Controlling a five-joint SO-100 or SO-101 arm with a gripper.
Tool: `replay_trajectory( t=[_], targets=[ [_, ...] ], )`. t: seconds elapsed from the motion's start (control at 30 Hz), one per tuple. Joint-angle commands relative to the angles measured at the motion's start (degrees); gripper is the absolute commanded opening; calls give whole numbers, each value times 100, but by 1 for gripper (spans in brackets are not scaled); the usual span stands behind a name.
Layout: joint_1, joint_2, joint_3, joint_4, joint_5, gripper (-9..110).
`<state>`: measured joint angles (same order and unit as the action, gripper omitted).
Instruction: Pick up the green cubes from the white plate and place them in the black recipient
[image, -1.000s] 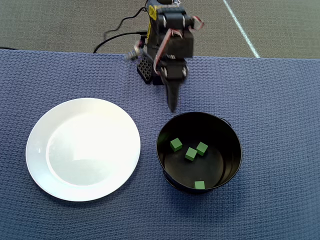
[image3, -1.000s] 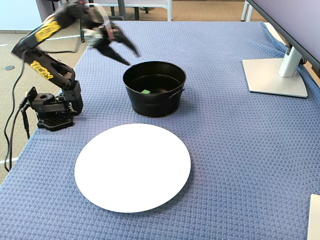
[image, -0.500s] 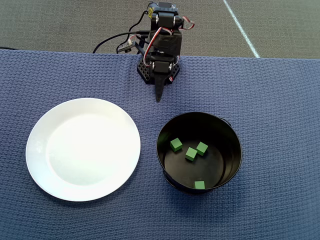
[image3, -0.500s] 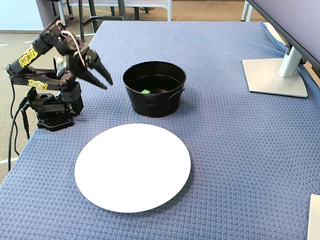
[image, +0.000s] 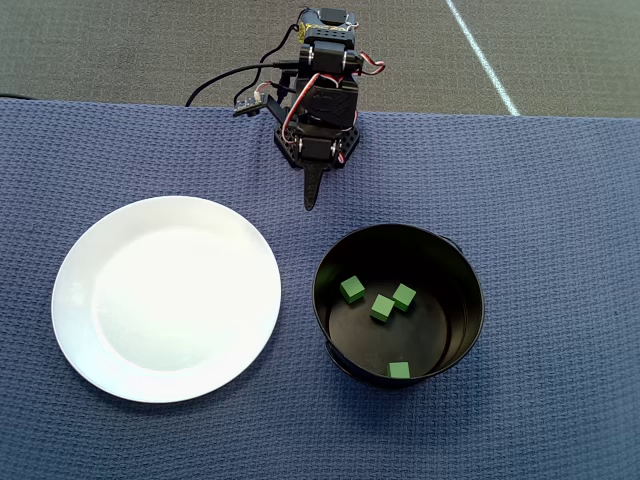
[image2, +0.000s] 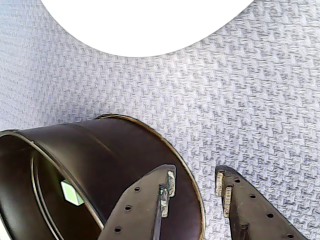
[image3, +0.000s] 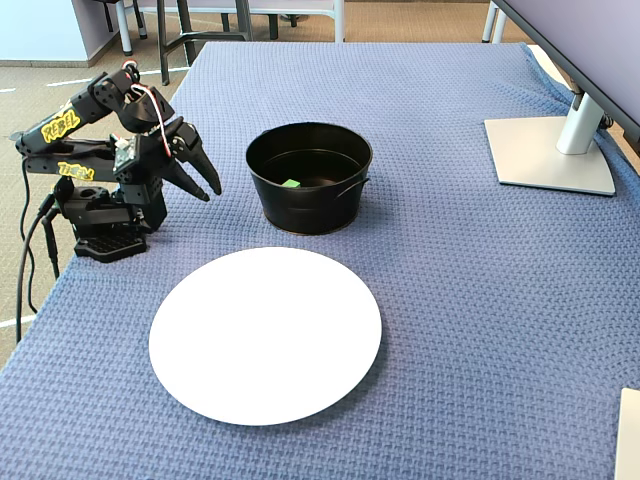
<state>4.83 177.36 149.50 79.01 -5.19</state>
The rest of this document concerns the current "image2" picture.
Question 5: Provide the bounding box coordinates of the blue woven table cloth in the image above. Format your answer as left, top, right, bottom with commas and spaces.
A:
0, 0, 320, 240

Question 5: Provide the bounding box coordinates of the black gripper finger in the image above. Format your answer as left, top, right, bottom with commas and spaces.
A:
214, 164, 309, 240
98, 163, 177, 240

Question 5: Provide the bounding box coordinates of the black round metal container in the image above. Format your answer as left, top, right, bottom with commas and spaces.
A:
0, 114, 206, 240

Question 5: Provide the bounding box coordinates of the white round plate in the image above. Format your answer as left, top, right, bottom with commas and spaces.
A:
39, 0, 256, 58

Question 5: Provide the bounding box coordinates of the small green cube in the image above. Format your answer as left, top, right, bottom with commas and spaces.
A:
60, 178, 85, 207

